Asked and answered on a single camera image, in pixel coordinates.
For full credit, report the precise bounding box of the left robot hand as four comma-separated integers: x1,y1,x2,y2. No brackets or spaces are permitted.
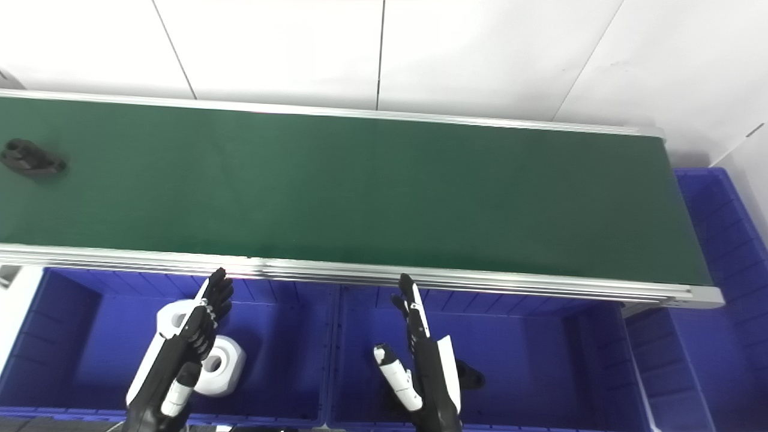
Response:
123,268,235,432

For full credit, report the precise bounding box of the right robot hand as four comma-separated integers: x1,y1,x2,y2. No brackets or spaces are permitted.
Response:
373,273,463,432

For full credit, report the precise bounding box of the black flanged machined part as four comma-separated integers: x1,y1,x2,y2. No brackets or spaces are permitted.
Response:
453,359,485,389
0,139,68,178

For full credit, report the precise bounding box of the white hexagonal part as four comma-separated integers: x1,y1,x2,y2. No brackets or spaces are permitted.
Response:
156,300,208,344
193,336,247,398

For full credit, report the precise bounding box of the blue plastic bin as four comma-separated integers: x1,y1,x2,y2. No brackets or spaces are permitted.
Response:
624,167,768,432
0,267,337,428
327,282,656,432

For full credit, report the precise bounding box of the green conveyor belt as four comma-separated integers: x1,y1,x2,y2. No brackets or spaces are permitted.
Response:
0,96,715,286
0,89,725,310

